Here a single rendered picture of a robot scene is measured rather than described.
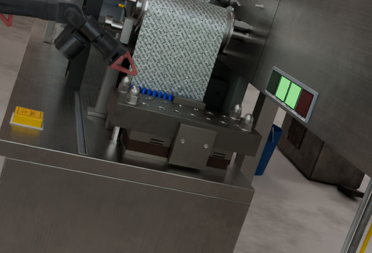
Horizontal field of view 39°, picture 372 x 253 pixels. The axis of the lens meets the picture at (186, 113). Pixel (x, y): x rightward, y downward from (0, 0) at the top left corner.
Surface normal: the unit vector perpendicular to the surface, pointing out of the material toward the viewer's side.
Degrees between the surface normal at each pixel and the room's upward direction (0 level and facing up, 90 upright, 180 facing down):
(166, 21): 90
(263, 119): 90
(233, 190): 90
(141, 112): 90
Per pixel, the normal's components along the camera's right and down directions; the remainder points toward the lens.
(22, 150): 0.22, 0.31
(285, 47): -0.93, -0.22
